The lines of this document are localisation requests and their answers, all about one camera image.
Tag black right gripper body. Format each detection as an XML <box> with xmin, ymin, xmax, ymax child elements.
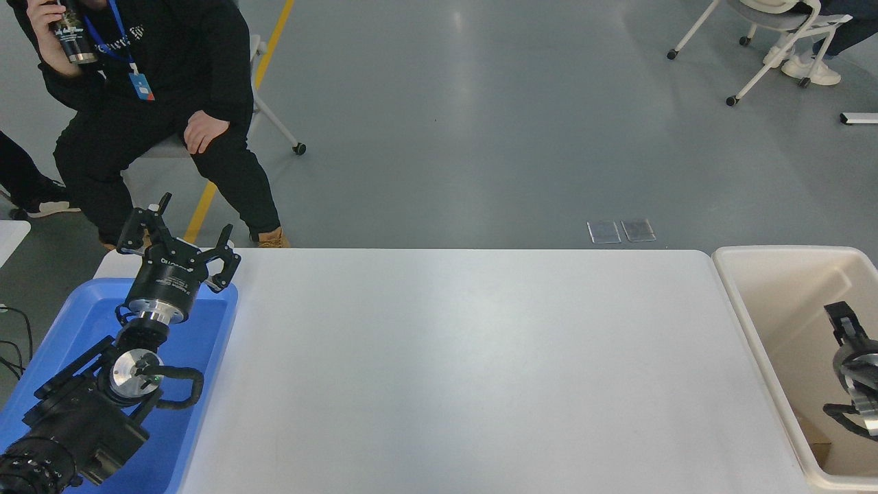
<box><xmin>833</xmin><ymin>337</ymin><xmax>878</xmax><ymax>375</ymax></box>

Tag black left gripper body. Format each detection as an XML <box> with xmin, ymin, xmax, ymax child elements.
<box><xmin>126</xmin><ymin>254</ymin><xmax>209</xmax><ymax>314</ymax></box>

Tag dark drink can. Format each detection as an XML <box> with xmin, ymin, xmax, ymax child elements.
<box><xmin>55</xmin><ymin>0</ymin><xmax>99</xmax><ymax>66</ymax></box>

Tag person's left hand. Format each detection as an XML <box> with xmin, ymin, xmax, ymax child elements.
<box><xmin>184</xmin><ymin>111</ymin><xmax>230</xmax><ymax>156</ymax></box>

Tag person's right hand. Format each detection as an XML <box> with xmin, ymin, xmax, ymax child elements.
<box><xmin>26</xmin><ymin>0</ymin><xmax>78</xmax><ymax>67</ymax></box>

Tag large pale bin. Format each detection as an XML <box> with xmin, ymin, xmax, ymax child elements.
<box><xmin>712</xmin><ymin>246</ymin><xmax>878</xmax><ymax>492</ymax></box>

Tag blue plastic tray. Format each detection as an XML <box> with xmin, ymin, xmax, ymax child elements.
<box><xmin>0</xmin><ymin>277</ymin><xmax>240</xmax><ymax>494</ymax></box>

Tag small white table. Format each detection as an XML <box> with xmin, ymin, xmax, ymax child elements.
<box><xmin>0</xmin><ymin>220</ymin><xmax>32</xmax><ymax>269</ymax></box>

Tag person with dark shoe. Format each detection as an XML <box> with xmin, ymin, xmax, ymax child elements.
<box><xmin>0</xmin><ymin>130</ymin><xmax>82</xmax><ymax>219</ymax></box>

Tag white folding chair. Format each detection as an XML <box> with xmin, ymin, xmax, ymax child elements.
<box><xmin>130</xmin><ymin>34</ymin><xmax>307</xmax><ymax>160</ymax></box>

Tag seated person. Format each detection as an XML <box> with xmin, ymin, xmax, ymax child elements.
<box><xmin>7</xmin><ymin>0</ymin><xmax>289</xmax><ymax>250</ymax></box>

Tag person with white shoes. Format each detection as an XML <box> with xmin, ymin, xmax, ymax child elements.
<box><xmin>763</xmin><ymin>0</ymin><xmax>878</xmax><ymax>87</ymax></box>

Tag white chair with grey seat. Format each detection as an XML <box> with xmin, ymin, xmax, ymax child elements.
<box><xmin>667</xmin><ymin>0</ymin><xmax>855</xmax><ymax>107</ymax></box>

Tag black cable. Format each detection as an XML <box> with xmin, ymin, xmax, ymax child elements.
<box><xmin>0</xmin><ymin>339</ymin><xmax>25</xmax><ymax>379</ymax></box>
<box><xmin>0</xmin><ymin>304</ymin><xmax>34</xmax><ymax>364</ymax></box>

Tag blue id badge with lanyard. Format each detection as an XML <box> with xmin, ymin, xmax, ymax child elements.
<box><xmin>82</xmin><ymin>0</ymin><xmax>156</xmax><ymax>102</ymax></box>

